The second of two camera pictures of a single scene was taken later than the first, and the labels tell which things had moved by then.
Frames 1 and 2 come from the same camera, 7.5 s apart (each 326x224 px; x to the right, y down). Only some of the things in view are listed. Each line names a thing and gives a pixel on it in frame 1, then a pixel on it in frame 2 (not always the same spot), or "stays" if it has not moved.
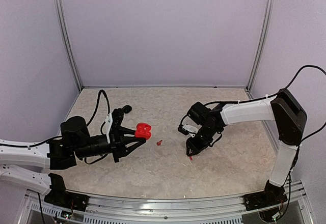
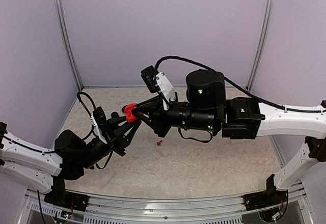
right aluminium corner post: (262, 44) stays
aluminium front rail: (223, 210) stays
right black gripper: (195, 147) -> (154, 106)
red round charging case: (142, 131) -> (130, 117)
